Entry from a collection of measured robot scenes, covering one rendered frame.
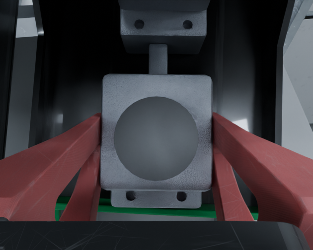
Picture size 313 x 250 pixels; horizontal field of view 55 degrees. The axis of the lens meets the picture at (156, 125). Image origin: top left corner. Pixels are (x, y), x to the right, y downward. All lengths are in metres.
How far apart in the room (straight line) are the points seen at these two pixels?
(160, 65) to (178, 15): 0.03
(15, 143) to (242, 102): 0.21
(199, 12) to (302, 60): 0.95
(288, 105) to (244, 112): 0.48
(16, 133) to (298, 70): 0.98
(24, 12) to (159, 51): 0.09
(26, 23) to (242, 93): 0.14
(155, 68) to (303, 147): 0.49
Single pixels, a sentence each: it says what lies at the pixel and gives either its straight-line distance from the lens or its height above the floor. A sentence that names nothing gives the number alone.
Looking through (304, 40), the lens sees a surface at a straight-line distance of 1.02.
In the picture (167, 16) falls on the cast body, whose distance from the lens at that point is 0.16.
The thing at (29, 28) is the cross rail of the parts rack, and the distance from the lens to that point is 0.22.
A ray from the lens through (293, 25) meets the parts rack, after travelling 0.25.
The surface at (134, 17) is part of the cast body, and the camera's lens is 0.16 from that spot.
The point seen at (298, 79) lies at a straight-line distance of 1.19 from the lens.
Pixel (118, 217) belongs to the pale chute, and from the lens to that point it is 0.34.
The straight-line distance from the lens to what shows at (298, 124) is 0.65.
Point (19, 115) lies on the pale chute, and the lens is 0.30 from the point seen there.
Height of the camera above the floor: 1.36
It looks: 60 degrees down
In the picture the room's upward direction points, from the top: 2 degrees clockwise
